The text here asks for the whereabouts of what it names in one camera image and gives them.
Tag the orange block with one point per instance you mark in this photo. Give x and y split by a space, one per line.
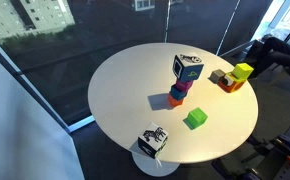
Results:
174 101

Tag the blue block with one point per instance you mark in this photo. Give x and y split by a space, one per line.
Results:
177 93

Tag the magenta block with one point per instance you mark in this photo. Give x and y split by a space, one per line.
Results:
183 85

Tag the black white patterned cube top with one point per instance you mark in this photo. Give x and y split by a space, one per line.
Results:
189 71

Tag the small grey block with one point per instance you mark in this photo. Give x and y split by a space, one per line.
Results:
216 76

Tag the light green block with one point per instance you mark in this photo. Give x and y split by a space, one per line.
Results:
242 70

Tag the zebra print soft cube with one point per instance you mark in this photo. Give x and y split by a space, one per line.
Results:
153 138

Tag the orange multicolour activity cube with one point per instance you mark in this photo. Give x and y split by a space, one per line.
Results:
231 86

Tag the black chair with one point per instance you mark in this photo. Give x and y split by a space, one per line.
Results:
278 56

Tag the white table pedestal base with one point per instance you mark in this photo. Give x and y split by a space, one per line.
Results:
151 168

